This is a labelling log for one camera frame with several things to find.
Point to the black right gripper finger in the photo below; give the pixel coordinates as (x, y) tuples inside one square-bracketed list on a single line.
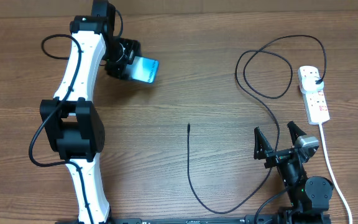
[(262, 147), (295, 131)]

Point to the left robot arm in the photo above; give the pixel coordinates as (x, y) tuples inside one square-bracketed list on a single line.
[(73, 126)]

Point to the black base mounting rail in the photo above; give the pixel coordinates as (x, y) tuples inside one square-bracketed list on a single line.
[(248, 219)]

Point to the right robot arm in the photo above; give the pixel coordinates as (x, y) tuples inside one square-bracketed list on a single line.
[(309, 196)]

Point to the blue screen Galaxy smartphone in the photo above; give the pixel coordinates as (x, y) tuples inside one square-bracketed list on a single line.
[(143, 69)]

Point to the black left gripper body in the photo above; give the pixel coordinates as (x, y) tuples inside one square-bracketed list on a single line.
[(120, 55)]

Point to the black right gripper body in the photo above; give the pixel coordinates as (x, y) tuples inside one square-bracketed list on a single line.
[(277, 157)]

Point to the white power strip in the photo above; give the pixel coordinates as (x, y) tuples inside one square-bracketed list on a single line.
[(315, 103)]

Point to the white charger plug adapter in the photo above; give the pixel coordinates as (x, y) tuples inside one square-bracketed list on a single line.
[(310, 85)]

